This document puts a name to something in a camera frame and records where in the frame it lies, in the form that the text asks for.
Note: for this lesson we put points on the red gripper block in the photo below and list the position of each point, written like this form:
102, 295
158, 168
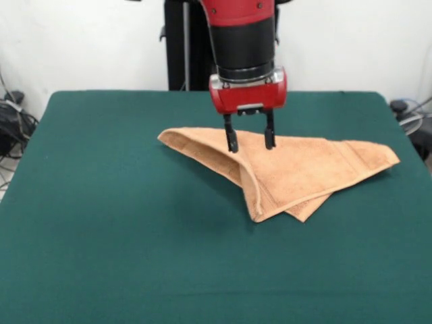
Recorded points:
249, 96

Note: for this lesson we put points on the tan terry towel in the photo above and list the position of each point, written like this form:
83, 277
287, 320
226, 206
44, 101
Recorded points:
297, 172

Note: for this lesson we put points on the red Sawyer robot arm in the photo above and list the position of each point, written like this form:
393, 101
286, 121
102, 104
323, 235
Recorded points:
243, 33

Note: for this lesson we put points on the dark green table cloth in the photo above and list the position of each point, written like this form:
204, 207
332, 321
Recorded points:
101, 219

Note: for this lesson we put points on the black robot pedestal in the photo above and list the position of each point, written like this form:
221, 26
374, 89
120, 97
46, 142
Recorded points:
189, 50

